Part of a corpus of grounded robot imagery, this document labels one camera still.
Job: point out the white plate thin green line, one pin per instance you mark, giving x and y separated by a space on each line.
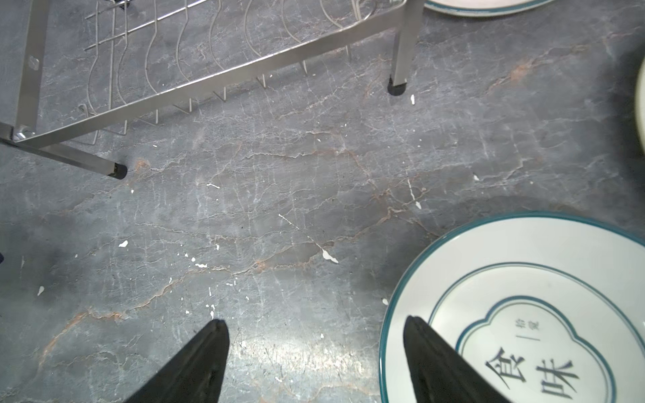
546 307

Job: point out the sunburst plate near rack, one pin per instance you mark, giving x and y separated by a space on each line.
483 8

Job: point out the green rim red ring plate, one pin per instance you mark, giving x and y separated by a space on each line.
639 104

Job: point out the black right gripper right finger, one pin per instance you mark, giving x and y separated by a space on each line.
437 372

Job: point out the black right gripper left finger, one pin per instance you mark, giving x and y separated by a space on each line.
195 373

